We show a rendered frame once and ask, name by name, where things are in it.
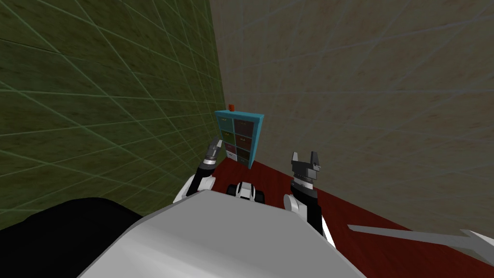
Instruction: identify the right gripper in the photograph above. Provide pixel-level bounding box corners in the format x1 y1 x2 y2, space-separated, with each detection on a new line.
290 151 322 181

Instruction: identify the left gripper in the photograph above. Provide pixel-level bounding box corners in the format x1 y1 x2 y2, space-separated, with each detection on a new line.
204 137 224 162

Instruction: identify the teal cabinet with drawers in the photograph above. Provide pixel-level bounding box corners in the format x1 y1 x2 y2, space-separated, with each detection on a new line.
214 103 265 170

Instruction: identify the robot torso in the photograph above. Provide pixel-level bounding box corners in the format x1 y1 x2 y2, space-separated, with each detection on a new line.
77 180 367 278

